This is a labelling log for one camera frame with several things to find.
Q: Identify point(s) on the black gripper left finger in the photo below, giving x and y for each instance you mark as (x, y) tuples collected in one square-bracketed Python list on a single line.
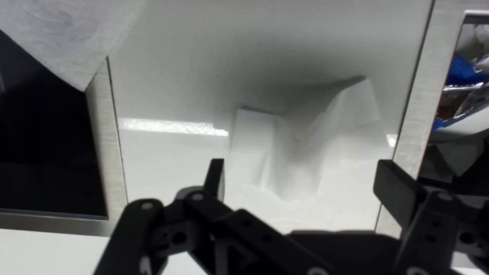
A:
[(230, 234)]

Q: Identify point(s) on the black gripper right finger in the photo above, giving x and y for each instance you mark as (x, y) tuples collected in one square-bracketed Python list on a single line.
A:
[(443, 229)]

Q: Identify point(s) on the small white rectangular serviette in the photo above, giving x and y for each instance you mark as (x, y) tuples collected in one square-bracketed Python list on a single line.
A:
[(306, 153)]

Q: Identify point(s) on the white serviette with blue packet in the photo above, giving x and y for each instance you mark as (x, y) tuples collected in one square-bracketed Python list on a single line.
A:
[(66, 35)]

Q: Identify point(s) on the white crumpled paper trash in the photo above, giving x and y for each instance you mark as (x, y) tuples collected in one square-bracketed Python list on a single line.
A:
[(453, 147)]

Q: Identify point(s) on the metal-framed opening with trash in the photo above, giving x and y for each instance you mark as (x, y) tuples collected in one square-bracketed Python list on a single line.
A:
[(422, 101)]

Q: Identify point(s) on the blue foil wrapper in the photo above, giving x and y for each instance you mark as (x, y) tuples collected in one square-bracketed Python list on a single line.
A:
[(460, 70)]

